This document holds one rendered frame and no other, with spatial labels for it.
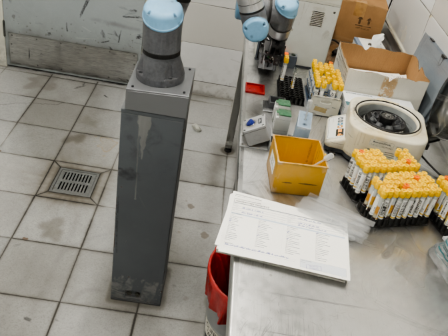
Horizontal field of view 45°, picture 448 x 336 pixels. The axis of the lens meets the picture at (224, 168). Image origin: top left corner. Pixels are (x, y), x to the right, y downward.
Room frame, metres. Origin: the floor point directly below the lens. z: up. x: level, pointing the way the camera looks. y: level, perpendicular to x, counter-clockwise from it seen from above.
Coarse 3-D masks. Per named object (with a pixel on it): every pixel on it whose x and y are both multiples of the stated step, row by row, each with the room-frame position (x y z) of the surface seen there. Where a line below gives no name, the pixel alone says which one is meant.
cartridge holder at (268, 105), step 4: (272, 96) 1.64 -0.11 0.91; (264, 100) 1.64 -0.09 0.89; (268, 100) 1.64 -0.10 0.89; (272, 100) 1.64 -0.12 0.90; (264, 104) 1.61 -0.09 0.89; (268, 104) 1.61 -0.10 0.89; (272, 104) 1.59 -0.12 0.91; (264, 108) 1.59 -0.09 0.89; (268, 108) 1.59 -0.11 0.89; (272, 108) 1.59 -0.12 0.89; (272, 112) 1.59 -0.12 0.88
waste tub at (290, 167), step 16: (272, 144) 1.27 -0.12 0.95; (288, 144) 1.29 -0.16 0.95; (304, 144) 1.29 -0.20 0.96; (320, 144) 1.28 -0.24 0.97; (272, 160) 1.22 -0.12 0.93; (288, 160) 1.29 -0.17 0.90; (304, 160) 1.29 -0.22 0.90; (320, 160) 1.24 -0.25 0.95; (272, 176) 1.18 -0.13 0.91; (288, 176) 1.16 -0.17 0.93; (304, 176) 1.16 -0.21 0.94; (320, 176) 1.17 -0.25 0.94; (272, 192) 1.15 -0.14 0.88; (288, 192) 1.16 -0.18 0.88; (304, 192) 1.17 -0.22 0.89
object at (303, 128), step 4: (300, 112) 1.44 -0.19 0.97; (304, 112) 1.44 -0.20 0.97; (308, 112) 1.45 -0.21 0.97; (300, 116) 1.41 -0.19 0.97; (304, 116) 1.42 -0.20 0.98; (308, 116) 1.42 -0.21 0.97; (312, 116) 1.43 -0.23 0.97; (300, 120) 1.39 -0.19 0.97; (304, 120) 1.40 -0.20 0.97; (308, 120) 1.40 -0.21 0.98; (296, 124) 1.42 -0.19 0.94; (300, 124) 1.37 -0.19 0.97; (304, 124) 1.37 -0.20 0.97; (308, 124) 1.38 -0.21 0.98; (296, 128) 1.36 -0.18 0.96; (300, 128) 1.35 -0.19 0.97; (304, 128) 1.35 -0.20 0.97; (308, 128) 1.35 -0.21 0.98; (296, 132) 1.35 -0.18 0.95; (300, 132) 1.35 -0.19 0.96; (304, 132) 1.35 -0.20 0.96; (308, 132) 1.35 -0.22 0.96; (292, 136) 1.45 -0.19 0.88; (296, 136) 1.35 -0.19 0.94; (300, 136) 1.35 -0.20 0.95; (304, 136) 1.35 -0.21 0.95; (308, 136) 1.35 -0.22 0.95
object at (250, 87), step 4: (248, 84) 1.76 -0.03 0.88; (252, 84) 1.76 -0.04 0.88; (256, 84) 1.77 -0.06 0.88; (260, 84) 1.77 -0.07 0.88; (248, 88) 1.73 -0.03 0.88; (252, 88) 1.74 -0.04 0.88; (256, 88) 1.74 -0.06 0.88; (260, 88) 1.75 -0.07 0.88; (264, 88) 1.74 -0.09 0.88; (248, 92) 1.70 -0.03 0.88; (252, 92) 1.70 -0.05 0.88; (256, 92) 1.70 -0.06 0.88; (260, 92) 1.71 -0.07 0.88; (264, 92) 1.71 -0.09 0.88
